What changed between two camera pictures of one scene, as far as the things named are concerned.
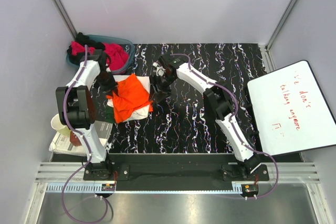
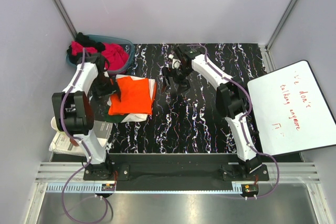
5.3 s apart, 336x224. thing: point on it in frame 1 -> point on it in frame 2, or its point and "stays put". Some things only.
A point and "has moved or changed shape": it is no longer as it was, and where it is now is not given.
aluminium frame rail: [289, 172] stays put
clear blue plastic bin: [110, 40] stays put
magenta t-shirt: [116, 57] stays put
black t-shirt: [83, 40] stays put
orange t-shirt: [132, 95] has moved or changed shape
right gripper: [164, 93] -> [183, 85]
